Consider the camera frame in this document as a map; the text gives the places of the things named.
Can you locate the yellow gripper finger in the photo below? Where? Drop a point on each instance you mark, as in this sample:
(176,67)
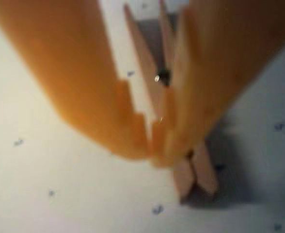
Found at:
(72,72)
(217,60)

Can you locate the wooden clothespin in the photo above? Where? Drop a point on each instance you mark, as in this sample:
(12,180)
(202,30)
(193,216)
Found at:
(145,60)

